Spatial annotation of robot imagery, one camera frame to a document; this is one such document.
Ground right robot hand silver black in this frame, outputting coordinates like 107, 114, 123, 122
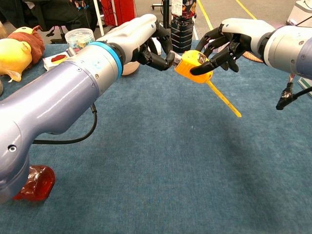
190, 18, 276, 76

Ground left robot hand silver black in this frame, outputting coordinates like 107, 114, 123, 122
96, 14, 176, 72

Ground yellow tape measure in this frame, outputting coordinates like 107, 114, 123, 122
174, 50, 242, 118

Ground red cabinet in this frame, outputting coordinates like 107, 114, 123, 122
100, 0, 137, 27

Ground round woven coaster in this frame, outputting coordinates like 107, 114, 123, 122
242, 51, 264, 63

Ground white drink bottle yellow cap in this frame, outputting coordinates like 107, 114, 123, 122
151, 36, 162, 56

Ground white stand leg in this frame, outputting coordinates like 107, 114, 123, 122
94, 0, 107, 39

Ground beige bowl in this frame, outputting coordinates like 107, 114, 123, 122
121, 60, 139, 76

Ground small purple white box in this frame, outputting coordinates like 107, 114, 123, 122
204, 36, 221, 53

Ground black tripod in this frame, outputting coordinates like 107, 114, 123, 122
160, 0, 171, 29

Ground black stacked cups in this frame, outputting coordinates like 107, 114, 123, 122
170, 0, 197, 53

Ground clear round jar colourful contents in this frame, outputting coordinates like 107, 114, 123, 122
64, 28, 96, 53

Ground white grey machine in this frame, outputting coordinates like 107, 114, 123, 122
285, 0, 312, 26

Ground black office chair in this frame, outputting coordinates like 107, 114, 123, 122
45, 24, 71, 45

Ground clear box green tea packets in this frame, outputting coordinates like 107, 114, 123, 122
297, 77, 312, 95

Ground white snack packet red cake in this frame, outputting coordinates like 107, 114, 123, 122
42, 52, 71, 72

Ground seated person dark clothes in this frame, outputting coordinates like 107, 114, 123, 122
0, 0, 98, 32

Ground yellow chick plush brown scarf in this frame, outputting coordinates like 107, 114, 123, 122
0, 25, 46, 83

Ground blue table mat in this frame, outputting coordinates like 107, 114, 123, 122
0, 40, 312, 234

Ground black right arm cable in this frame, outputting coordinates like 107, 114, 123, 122
275, 74, 312, 111

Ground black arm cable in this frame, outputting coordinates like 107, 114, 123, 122
275, 74, 312, 111
33, 103, 98, 145

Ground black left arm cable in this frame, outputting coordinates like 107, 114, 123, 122
33, 103, 98, 145

